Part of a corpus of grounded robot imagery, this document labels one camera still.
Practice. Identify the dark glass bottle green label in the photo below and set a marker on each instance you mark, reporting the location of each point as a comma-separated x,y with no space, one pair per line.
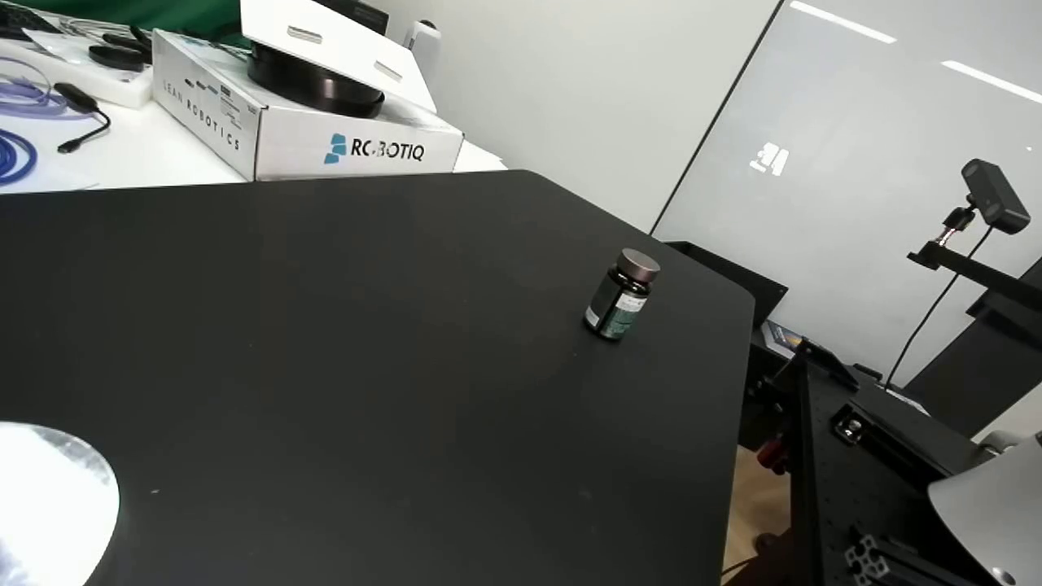
615,308

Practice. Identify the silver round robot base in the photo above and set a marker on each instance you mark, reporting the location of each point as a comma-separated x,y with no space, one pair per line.
50,510

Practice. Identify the white upright speaker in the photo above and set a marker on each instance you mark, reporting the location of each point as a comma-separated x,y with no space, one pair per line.
426,43

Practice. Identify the white Robotiq cardboard box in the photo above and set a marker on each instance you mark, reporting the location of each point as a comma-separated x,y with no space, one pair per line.
286,139

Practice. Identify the white table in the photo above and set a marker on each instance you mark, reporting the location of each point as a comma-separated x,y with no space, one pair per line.
151,155

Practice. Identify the small black device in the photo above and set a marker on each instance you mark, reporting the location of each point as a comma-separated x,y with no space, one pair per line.
118,53

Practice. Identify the green backdrop cloth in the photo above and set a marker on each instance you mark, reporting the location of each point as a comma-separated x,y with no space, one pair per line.
142,14

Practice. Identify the grey curved dome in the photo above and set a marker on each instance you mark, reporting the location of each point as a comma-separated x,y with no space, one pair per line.
996,510

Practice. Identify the black aluminium frame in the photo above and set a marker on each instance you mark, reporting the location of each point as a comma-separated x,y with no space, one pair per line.
834,490

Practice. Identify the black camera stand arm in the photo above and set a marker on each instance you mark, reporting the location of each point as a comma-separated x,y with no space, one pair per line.
977,270

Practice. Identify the black camera on stand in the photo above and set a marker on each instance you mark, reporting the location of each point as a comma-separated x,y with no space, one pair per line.
995,193

